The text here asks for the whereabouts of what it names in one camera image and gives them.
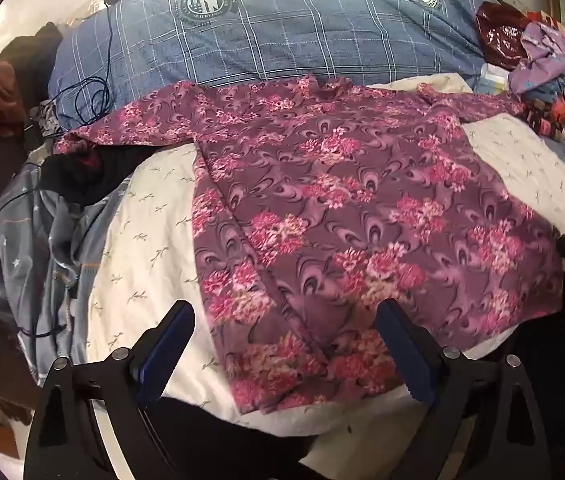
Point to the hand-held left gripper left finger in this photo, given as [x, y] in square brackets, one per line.
[162, 355]

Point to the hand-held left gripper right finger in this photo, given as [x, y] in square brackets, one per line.
[407, 355]

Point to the purple floral shirt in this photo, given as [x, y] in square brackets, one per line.
[337, 200]

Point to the colourful patterned clothes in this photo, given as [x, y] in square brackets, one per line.
[547, 105]

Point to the white sprig-print bed sheet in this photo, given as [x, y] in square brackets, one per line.
[157, 240]

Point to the purple cloth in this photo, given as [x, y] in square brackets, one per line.
[547, 55]

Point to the light blue printed cloth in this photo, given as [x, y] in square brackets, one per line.
[494, 77]

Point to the grey star-print cloth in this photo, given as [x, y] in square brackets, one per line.
[27, 240]

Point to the black garment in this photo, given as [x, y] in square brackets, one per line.
[107, 170]

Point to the dark red plastic bag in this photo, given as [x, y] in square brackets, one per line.
[499, 35]

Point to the grey patterned cloth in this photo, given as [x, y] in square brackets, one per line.
[45, 120]

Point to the dark olive cloth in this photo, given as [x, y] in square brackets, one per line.
[32, 55]

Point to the blue plaid quilt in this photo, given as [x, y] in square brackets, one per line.
[287, 35]

